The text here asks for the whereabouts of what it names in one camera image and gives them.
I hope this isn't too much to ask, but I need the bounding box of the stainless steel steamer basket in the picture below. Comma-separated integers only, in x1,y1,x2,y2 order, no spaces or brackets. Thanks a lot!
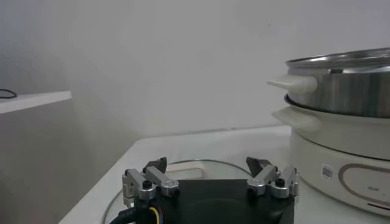
266,47,390,119

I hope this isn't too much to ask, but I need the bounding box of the white folding side table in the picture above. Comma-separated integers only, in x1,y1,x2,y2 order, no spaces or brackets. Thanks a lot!
0,89,73,116

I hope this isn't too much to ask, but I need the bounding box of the glass lid with cream handle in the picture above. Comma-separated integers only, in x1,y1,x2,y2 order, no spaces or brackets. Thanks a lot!
102,159,301,224

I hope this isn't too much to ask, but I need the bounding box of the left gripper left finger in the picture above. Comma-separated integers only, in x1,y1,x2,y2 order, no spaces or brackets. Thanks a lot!
122,156,180,208

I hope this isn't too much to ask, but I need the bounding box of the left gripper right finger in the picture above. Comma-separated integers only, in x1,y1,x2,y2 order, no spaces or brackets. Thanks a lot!
246,157,300,199

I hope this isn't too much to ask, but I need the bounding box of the cream electric cooking pot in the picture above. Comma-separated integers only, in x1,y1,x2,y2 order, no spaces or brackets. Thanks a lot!
271,96,390,217

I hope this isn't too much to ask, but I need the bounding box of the thin black looped cable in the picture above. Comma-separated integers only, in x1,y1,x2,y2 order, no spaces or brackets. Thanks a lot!
0,88,18,100

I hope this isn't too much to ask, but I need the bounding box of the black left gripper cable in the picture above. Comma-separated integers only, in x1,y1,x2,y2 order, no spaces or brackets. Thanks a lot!
109,205,165,224

